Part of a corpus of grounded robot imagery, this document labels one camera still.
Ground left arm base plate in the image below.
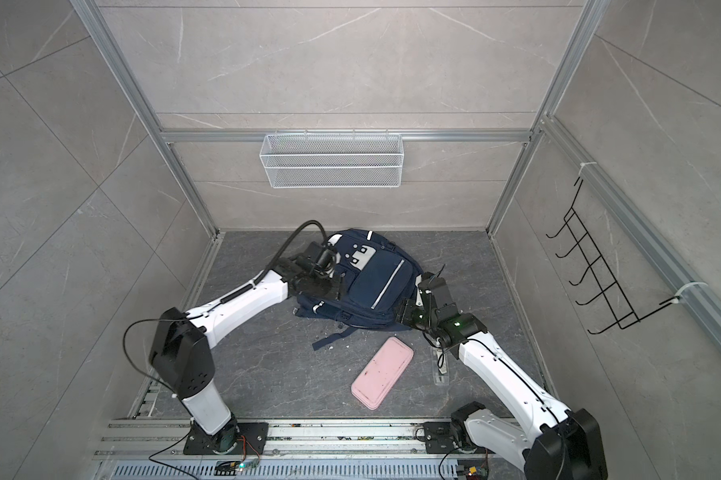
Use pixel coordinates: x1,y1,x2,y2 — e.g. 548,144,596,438
182,422,270,456

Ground clear plastic ruler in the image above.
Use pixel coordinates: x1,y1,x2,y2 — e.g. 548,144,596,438
433,349,450,386

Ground pink pencil case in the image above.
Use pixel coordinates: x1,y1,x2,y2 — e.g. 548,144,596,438
350,337,414,410

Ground navy blue student backpack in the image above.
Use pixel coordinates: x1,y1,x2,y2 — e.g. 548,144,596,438
294,229,423,350

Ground white wire mesh basket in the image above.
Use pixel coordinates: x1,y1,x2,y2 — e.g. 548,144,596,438
260,133,405,189

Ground slotted aluminium floor rail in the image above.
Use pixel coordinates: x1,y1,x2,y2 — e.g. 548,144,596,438
92,418,524,479

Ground aluminium frame rails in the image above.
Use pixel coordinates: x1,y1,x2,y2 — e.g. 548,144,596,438
72,1,721,352

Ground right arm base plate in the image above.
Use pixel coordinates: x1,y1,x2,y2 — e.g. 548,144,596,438
414,421,477,454

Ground black wire hook rack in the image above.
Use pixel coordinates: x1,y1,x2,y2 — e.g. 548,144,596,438
545,177,683,336

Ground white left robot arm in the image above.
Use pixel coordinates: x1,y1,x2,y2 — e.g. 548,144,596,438
150,241,336,454

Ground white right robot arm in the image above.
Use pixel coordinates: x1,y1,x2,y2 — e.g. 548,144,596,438
399,272,609,479

